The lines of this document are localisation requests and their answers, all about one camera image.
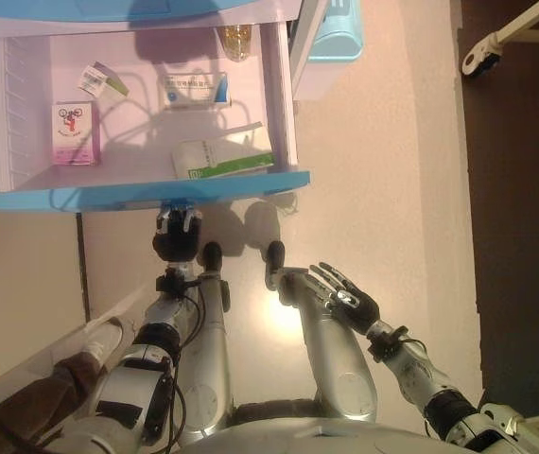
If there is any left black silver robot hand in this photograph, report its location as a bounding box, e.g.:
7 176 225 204
151 202 203 264

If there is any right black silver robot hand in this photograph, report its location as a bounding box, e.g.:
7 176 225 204
309 260 381 336

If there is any blue-front white cart drawer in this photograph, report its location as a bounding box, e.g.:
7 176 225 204
0 21 312 214

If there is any small green white medicine box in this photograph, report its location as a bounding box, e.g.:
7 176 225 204
78 60 130 99

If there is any large green white medicine box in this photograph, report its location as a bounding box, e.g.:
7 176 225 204
169 120 275 182

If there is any pink white medicine box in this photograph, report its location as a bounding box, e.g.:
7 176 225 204
50 100 102 167

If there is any blue white medicine box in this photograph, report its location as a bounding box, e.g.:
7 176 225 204
157 69 233 111

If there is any yellow glass medicine bottle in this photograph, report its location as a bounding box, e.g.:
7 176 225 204
216 24 254 63

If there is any right silver robot leg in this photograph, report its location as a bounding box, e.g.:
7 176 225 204
263 239 378 424

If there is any white robot body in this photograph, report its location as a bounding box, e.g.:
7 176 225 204
174 240 234 439

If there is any black baseboard strip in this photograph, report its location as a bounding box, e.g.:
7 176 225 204
76 211 93 320

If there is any white person shoe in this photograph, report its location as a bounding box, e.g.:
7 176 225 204
82 315 125 375

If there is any grey robot torso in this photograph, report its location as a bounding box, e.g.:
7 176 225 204
174 399 450 454

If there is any brown person trouser leg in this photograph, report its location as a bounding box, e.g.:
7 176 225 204
0 352 101 454

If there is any light blue plastic bin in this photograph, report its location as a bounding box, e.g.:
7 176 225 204
306 0 364 63

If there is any white caster wheel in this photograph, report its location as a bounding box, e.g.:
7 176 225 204
461 33 506 77

